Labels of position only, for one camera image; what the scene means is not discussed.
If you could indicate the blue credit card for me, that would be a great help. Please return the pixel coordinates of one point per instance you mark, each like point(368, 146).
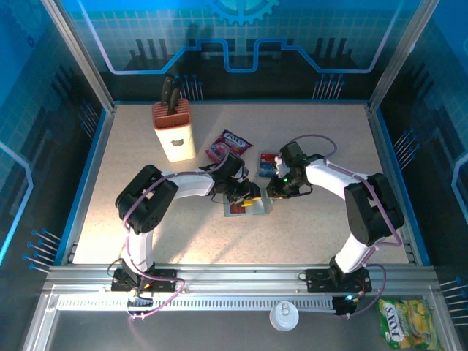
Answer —
point(265, 171)

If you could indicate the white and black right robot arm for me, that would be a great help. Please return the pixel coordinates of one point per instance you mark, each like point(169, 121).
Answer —
point(329, 175)

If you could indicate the clear plastic tray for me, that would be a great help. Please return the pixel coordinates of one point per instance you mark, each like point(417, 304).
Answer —
point(268, 149)

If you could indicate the purple Fox's candy bag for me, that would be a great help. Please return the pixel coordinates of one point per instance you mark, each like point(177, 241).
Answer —
point(230, 142)

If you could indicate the white and orange knife block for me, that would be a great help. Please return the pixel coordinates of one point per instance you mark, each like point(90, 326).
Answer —
point(173, 124)

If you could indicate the black electronics box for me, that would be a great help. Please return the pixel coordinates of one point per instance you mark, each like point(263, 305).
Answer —
point(342, 307)

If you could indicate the yellow green Fox's candy bag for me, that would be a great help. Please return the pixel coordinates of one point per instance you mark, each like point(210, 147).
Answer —
point(406, 323)

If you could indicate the aluminium cross rail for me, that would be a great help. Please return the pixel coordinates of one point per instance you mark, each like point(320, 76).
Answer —
point(237, 278)

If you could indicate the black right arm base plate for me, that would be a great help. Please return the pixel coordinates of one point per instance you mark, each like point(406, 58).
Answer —
point(316, 281)

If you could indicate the aluminium side rail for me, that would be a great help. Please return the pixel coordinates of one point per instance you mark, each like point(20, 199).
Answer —
point(92, 172)
point(390, 172)

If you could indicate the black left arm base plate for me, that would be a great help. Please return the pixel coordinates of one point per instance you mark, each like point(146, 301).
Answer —
point(164, 283)

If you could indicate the aluminium frame post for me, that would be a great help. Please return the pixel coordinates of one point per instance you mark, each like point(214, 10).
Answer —
point(81, 55)
point(401, 55)

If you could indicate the aluminium lower frame bar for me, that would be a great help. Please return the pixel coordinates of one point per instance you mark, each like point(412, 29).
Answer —
point(447, 329)
point(43, 318)

